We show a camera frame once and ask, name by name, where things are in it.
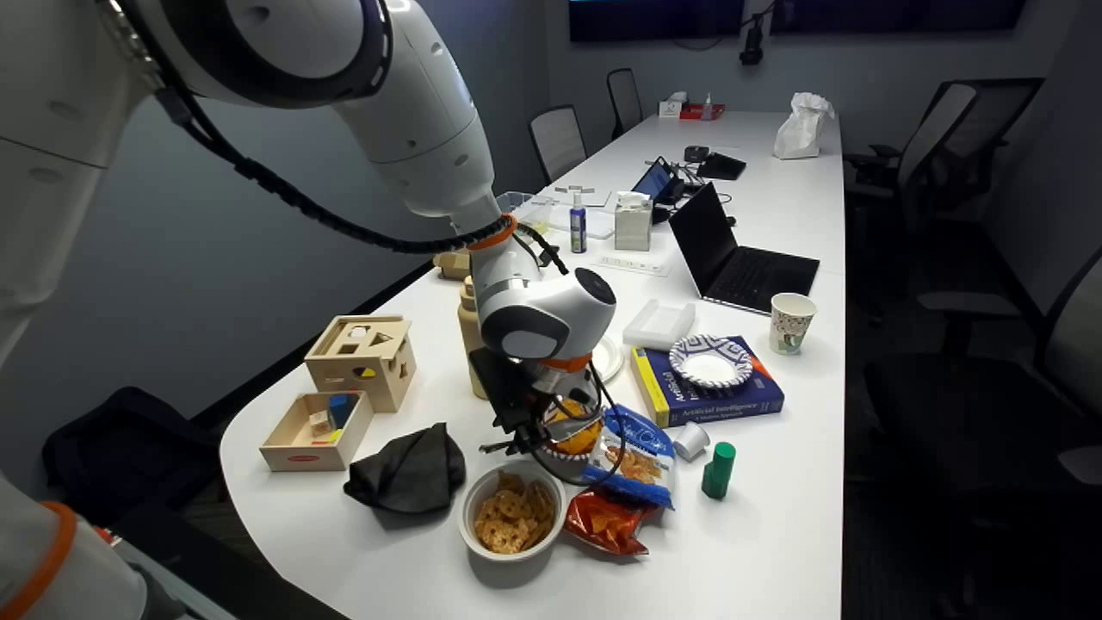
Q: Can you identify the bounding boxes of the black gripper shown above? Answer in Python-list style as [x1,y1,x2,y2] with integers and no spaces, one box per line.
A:
[492,351,579,462]

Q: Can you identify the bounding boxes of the blue patterned paper bowl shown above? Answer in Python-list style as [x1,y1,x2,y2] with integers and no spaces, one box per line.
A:
[669,330,757,393]
[535,393,615,486]

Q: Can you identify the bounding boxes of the white round bowl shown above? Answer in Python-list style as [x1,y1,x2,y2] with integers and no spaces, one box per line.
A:
[455,459,571,564]

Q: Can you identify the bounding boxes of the orange tortilla chips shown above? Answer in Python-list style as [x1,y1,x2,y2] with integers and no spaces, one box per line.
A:
[548,393,607,459]

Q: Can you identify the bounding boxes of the brown pretzel crisps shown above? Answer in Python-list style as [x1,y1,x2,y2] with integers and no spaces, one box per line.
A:
[473,471,557,555]

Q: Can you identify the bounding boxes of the beige water bottle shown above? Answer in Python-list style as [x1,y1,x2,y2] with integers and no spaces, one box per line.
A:
[455,272,492,399]

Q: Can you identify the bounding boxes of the blue pretzel snack bag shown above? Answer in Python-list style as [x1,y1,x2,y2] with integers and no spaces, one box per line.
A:
[582,403,682,510]

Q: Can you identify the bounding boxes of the white round plate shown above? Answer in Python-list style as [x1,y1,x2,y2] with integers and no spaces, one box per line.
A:
[593,335,632,393]

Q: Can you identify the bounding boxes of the dark grey cloth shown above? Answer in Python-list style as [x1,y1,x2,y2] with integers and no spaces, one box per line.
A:
[340,422,473,521]

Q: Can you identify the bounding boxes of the red chip bag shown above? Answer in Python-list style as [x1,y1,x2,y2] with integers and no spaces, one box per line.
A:
[561,486,663,562]

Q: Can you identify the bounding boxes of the wooden shape sorter box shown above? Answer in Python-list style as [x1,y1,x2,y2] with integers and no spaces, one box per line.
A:
[305,309,421,418]

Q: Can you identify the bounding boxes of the small white roll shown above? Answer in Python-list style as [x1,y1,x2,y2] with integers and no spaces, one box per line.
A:
[669,422,712,464]

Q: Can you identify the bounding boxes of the white plastic container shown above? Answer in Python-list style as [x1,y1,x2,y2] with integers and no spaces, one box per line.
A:
[621,295,701,351]

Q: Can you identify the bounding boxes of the blue toy block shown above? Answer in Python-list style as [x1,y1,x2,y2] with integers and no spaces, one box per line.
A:
[329,389,362,430]

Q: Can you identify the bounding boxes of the blue and yellow book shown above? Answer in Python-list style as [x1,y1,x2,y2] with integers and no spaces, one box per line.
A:
[627,335,790,430]

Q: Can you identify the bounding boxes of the small green bottle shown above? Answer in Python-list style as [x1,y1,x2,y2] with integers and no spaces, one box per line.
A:
[701,436,740,503]

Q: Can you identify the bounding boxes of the small spray bottle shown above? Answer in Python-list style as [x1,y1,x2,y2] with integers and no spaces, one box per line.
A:
[569,194,593,260]

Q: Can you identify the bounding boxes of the shallow wooden tray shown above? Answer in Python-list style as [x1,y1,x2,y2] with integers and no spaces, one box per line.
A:
[258,389,375,477]

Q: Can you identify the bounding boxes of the clear plastic container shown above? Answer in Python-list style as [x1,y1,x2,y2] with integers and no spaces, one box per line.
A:
[503,187,577,238]

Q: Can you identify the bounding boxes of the white carton box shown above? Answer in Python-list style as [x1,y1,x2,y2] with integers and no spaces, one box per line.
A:
[610,190,656,254]

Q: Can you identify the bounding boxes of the black open laptop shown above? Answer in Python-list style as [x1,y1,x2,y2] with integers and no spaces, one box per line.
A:
[669,178,824,318]

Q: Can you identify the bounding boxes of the tablet with blue screen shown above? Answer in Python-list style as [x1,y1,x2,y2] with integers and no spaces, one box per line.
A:
[632,154,690,207]

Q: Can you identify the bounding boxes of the paper coffee cup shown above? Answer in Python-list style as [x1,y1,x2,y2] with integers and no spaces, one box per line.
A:
[767,288,819,354]

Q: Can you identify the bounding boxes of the black mesh office chair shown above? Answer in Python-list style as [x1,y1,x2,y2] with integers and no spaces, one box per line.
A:
[528,103,590,184]
[866,245,1102,521]
[848,76,1049,226]
[603,67,649,133]

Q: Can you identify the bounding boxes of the black pouch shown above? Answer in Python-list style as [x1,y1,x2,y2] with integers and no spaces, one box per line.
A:
[682,141,752,184]

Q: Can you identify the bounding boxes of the white plastic bag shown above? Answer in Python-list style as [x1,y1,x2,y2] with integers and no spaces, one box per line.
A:
[772,90,840,161]

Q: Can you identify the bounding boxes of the black conference webcam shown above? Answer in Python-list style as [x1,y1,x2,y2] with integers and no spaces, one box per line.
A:
[737,0,772,70]

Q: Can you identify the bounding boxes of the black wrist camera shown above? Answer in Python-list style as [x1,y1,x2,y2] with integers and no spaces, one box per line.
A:
[465,346,517,422]

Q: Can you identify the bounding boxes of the thin black cable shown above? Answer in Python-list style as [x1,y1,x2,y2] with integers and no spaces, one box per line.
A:
[510,221,633,486]

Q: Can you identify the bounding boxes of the black corrugated cable conduit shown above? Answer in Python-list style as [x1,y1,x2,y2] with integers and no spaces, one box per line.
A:
[107,0,510,260]

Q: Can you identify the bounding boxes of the wall mounted monitor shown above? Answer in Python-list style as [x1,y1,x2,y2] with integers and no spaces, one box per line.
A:
[767,0,1031,36]
[566,0,752,48]

